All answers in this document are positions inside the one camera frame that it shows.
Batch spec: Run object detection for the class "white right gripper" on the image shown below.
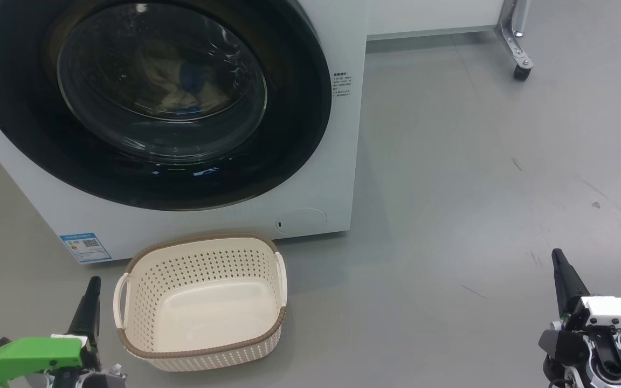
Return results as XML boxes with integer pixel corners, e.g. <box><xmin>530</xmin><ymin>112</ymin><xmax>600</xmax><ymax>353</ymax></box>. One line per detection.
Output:
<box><xmin>551</xmin><ymin>248</ymin><xmax>621</xmax><ymax>340</ymax></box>

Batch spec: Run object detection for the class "black glass washing machine door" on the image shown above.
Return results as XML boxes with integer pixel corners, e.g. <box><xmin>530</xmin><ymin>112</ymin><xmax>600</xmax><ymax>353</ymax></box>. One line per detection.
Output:
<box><xmin>0</xmin><ymin>0</ymin><xmax>333</xmax><ymax>212</ymax></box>

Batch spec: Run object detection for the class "metal frame leg with caster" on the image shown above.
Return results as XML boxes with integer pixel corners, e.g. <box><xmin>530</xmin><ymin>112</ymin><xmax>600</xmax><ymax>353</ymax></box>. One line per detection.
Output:
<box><xmin>493</xmin><ymin>0</ymin><xmax>534</xmax><ymax>82</ymax></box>

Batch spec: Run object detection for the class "white front-load washing machine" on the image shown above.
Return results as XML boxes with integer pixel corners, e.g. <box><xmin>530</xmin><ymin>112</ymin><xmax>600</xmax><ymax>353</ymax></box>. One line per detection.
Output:
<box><xmin>0</xmin><ymin>0</ymin><xmax>368</xmax><ymax>265</ymax></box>

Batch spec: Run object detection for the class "round white filter cover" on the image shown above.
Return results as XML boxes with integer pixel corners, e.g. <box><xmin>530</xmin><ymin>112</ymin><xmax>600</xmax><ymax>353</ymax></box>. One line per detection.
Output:
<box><xmin>275</xmin><ymin>207</ymin><xmax>329</xmax><ymax>236</ymax></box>

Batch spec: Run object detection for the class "cream perforated laundry basket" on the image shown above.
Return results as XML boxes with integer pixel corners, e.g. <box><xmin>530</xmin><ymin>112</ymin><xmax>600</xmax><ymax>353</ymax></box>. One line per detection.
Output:
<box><xmin>113</xmin><ymin>232</ymin><xmax>289</xmax><ymax>373</ymax></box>

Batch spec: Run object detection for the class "small printed text label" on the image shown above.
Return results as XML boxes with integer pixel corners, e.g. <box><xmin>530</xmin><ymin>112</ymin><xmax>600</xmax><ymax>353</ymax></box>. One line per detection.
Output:
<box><xmin>332</xmin><ymin>71</ymin><xmax>353</xmax><ymax>103</ymax></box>

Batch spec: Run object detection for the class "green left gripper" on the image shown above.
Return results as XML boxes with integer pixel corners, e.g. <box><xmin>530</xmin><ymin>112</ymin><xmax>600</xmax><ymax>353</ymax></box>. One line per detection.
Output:
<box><xmin>0</xmin><ymin>276</ymin><xmax>102</xmax><ymax>388</ymax></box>

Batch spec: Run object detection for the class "blue energy label sticker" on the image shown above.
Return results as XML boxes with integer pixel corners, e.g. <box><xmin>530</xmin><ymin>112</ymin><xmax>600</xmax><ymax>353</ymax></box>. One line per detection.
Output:
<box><xmin>59</xmin><ymin>232</ymin><xmax>113</xmax><ymax>265</ymax></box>

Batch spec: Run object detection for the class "cream garment with blue trim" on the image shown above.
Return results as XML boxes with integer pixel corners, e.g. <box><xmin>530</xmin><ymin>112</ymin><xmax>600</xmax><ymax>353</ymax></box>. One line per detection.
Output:
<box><xmin>151</xmin><ymin>57</ymin><xmax>233</xmax><ymax>117</ymax></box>

